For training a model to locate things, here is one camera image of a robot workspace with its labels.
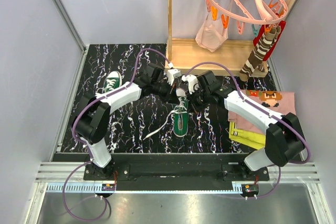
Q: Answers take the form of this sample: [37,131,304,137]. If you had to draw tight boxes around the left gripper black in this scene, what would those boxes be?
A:
[151,79,180,105]

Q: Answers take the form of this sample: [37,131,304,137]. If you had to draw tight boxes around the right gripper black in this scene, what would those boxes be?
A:
[185,87,211,114]

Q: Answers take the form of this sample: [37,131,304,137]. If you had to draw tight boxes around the white lace of sneaker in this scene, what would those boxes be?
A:
[145,109,174,139]

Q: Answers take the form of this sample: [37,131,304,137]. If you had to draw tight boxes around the green sneaker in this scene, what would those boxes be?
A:
[96,71,122,97]
[173,88,188,137]

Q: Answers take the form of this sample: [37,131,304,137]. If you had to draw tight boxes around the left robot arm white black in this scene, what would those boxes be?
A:
[72,64,181,180]

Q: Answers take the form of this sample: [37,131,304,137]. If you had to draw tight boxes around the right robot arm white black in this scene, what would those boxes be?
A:
[182,71,307,180]

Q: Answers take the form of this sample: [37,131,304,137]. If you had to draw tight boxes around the pink mesh laundry bag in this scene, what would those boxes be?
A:
[195,12,228,52]

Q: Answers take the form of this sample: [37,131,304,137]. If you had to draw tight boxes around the yellow folded garment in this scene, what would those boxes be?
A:
[229,122,266,150]

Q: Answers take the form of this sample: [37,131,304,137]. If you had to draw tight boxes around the pink shirt with pixel character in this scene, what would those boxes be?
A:
[228,90,296,135]

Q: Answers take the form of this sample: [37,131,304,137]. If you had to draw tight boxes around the brown white striped sock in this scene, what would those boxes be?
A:
[239,28,280,82]

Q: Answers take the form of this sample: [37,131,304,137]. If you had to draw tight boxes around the red cloth on hanger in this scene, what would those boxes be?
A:
[253,20,286,61]

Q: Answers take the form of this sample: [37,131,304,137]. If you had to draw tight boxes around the pink round clothes peg hanger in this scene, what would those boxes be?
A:
[206,0,289,35]

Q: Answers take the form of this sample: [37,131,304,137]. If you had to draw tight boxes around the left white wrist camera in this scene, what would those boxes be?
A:
[166,68,182,86]

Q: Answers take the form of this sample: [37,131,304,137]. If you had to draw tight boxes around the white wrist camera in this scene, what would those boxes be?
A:
[166,68,182,86]
[182,74,200,94]

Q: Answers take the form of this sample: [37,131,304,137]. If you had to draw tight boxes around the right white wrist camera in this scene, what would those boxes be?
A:
[182,74,200,94]

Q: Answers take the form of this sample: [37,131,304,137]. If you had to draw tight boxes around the wooden drying rack frame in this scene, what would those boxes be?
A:
[164,0,314,78]

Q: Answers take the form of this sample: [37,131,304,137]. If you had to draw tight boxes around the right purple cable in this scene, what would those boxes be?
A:
[185,62,312,200]

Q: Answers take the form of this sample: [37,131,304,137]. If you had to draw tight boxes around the purple cable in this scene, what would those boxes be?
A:
[185,62,312,200]
[61,47,174,221]

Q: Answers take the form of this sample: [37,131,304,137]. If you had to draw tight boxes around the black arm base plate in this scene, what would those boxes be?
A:
[83,162,270,182]

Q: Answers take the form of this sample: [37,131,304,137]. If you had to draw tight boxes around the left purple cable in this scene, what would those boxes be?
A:
[61,47,174,221]

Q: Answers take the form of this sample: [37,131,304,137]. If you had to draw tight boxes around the aluminium rail frame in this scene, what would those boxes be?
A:
[36,163,320,194]

